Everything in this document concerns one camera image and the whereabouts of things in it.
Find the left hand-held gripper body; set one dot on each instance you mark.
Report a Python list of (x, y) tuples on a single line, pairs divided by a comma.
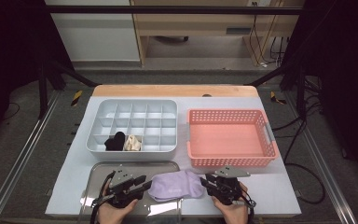
[(121, 176)]

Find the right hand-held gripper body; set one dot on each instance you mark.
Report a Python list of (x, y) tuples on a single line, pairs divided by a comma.
[(231, 172)]

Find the purple sock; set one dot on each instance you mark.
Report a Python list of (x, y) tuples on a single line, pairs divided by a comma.
[(171, 186), (199, 188)]

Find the translucent grey box lid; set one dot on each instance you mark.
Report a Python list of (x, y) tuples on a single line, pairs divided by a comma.
[(149, 168)]

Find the white divided storage box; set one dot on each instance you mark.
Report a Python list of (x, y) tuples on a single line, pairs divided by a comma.
[(149, 155)]

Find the pink perforated basket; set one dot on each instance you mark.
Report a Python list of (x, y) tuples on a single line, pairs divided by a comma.
[(230, 143)]

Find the black sock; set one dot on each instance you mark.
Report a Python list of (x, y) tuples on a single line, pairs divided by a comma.
[(112, 145), (120, 137)]

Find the person's left hand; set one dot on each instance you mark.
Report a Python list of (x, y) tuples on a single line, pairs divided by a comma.
[(113, 216)]

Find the person's right hand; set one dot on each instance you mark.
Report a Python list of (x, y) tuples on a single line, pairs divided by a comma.
[(236, 216)]

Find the yellow black tape strip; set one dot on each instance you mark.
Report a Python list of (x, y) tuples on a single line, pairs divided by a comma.
[(273, 97), (77, 98)]

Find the black metal stand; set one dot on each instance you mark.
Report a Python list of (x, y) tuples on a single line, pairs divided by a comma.
[(43, 93), (301, 93)]

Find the white cabinet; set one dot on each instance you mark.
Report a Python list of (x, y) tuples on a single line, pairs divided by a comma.
[(96, 40)]

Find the wooden desk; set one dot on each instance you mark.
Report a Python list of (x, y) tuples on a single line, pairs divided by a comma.
[(199, 23)]

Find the dark curtain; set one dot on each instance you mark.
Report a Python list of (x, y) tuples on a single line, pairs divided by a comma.
[(9, 46), (348, 62)]

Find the black metal crossbar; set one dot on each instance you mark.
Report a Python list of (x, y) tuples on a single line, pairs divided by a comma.
[(167, 10)]

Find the aluminium rail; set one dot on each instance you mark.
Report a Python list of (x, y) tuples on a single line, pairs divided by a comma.
[(338, 202), (35, 140)]

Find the white wall socket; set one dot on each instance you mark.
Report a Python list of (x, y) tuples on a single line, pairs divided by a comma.
[(259, 3)]

